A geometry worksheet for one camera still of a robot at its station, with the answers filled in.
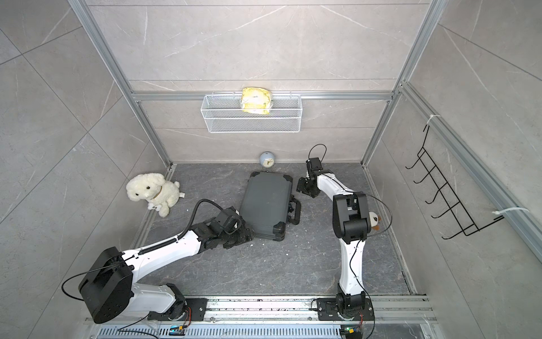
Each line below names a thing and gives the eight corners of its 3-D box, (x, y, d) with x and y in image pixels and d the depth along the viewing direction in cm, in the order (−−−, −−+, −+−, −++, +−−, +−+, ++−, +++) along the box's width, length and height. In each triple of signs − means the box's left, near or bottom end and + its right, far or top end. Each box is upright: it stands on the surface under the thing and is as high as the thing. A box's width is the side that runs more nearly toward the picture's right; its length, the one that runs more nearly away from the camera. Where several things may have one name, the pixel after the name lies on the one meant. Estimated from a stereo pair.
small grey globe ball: (264, 171, 119) (263, 161, 112) (259, 163, 123) (258, 153, 116) (275, 167, 121) (275, 157, 114) (269, 160, 125) (269, 149, 118)
